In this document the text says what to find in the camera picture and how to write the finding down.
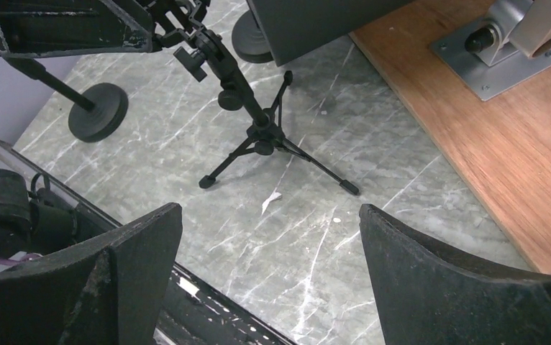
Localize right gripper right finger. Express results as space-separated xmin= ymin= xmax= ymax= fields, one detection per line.
xmin=359 ymin=203 xmax=551 ymax=344

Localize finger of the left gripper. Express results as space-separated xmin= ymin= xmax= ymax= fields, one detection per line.
xmin=0 ymin=1 xmax=154 ymax=58

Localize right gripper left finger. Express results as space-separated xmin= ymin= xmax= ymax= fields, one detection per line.
xmin=0 ymin=203 xmax=183 ymax=344

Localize black round-base clip stand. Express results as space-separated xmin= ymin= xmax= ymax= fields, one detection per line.
xmin=5 ymin=58 xmax=129 ymax=143

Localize black tripod shock-mount stand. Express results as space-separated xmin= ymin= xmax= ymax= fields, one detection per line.
xmin=141 ymin=1 xmax=360 ymax=196

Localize black round-base shock-mount stand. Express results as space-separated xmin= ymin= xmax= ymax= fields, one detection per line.
xmin=232 ymin=10 xmax=273 ymax=64

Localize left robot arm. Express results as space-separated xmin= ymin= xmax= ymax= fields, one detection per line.
xmin=0 ymin=1 xmax=152 ymax=258

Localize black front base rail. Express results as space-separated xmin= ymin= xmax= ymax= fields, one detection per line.
xmin=0 ymin=140 xmax=293 ymax=344

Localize blue network switch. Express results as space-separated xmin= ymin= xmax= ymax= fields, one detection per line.
xmin=248 ymin=0 xmax=410 ymax=66

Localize metal mounting bracket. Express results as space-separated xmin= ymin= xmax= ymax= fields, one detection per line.
xmin=429 ymin=1 xmax=551 ymax=101

